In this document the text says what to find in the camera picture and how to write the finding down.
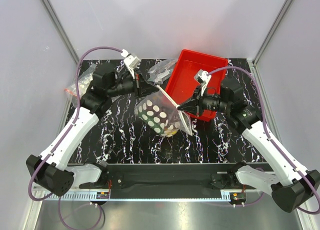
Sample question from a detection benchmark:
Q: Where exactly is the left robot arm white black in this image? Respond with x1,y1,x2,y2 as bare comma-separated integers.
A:
26,70,158,200

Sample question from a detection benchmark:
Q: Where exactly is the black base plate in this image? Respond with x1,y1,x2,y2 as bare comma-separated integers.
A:
80,163,243,201

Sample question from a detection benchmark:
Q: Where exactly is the polka dot zip bag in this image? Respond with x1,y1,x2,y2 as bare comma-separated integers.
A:
134,85,193,138

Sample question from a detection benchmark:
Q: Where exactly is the red plastic tray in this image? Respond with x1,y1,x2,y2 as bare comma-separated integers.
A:
165,49,228,122

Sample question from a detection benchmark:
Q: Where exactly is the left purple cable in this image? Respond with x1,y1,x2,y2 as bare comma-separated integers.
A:
27,46,126,228

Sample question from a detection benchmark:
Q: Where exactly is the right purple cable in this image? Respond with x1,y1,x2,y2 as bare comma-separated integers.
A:
207,66,318,214

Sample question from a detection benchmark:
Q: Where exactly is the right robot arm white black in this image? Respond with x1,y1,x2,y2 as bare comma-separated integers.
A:
178,77,320,213

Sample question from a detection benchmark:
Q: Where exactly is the small clear bag with items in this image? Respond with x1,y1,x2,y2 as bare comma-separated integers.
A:
148,59,178,85

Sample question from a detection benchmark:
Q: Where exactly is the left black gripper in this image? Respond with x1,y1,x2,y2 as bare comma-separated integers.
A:
106,67,159,100

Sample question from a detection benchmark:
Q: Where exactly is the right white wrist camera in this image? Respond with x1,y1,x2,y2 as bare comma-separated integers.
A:
194,69,212,95

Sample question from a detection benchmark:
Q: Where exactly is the red zipper clear bag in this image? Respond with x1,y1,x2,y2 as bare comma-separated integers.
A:
64,63,97,108

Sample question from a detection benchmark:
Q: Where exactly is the purple cable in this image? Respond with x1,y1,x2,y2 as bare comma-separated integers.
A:
207,66,318,214
27,46,126,228

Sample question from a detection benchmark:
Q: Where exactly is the slotted cable duct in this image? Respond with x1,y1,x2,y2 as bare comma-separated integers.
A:
61,191,231,202

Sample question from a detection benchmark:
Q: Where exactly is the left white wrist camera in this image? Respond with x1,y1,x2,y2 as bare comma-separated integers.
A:
121,49,141,79

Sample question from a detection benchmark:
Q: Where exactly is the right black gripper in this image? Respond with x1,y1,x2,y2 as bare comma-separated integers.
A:
178,85,230,118

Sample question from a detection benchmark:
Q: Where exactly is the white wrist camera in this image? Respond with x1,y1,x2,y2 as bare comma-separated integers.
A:
121,49,141,79
194,69,212,95

